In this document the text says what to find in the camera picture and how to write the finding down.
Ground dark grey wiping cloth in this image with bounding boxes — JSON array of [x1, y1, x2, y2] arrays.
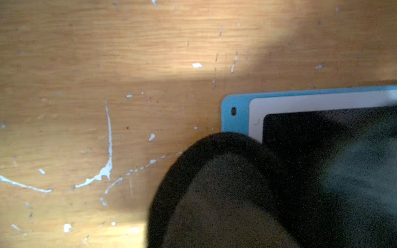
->
[[146, 105, 397, 248]]

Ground white teal drawing tablet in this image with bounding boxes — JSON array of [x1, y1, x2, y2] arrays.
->
[[221, 86, 397, 176]]

